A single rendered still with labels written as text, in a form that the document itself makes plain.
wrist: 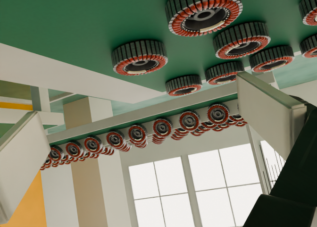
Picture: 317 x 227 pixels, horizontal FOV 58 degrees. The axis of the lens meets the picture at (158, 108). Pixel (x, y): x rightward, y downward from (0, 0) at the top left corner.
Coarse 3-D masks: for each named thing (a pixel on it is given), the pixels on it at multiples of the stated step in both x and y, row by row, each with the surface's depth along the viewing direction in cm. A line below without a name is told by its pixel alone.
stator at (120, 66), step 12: (120, 48) 54; (132, 48) 53; (144, 48) 53; (156, 48) 54; (120, 60) 54; (132, 60) 53; (144, 60) 57; (156, 60) 56; (120, 72) 58; (132, 72) 60; (144, 72) 61
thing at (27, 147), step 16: (32, 112) 18; (16, 128) 15; (32, 128) 17; (0, 144) 14; (16, 144) 15; (32, 144) 16; (48, 144) 19; (0, 160) 13; (16, 160) 14; (32, 160) 16; (0, 176) 13; (16, 176) 14; (32, 176) 16; (0, 192) 13; (16, 192) 14; (0, 208) 12; (16, 208) 14; (0, 224) 13
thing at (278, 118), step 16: (240, 80) 18; (256, 80) 16; (240, 96) 18; (256, 96) 16; (272, 96) 14; (288, 96) 13; (240, 112) 19; (256, 112) 16; (272, 112) 14; (288, 112) 12; (304, 112) 12; (256, 128) 16; (272, 128) 14; (288, 128) 12; (272, 144) 15; (288, 144) 13
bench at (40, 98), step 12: (36, 96) 121; (48, 96) 124; (0, 108) 98; (36, 108) 120; (48, 108) 123; (0, 120) 97; (12, 120) 101; (48, 120) 116; (60, 120) 122; (0, 132) 114
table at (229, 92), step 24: (264, 72) 131; (0, 96) 255; (192, 96) 137; (216, 96) 132; (120, 120) 153; (144, 120) 157; (168, 120) 153; (192, 120) 148; (216, 120) 143; (240, 120) 153; (72, 144) 178; (96, 144) 171; (120, 144) 167; (144, 144) 195
